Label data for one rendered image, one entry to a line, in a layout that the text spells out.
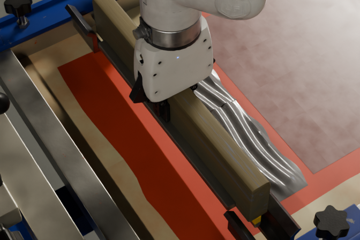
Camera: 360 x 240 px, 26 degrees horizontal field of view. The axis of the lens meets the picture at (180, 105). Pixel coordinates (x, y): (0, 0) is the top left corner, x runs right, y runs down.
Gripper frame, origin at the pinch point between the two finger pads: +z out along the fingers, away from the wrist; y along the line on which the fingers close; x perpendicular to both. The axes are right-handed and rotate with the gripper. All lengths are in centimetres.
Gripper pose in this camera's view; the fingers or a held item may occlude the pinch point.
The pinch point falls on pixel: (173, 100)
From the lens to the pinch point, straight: 109.5
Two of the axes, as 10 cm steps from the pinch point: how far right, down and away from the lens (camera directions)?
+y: 8.4, -4.4, 3.2
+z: 0.1, 6.0, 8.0
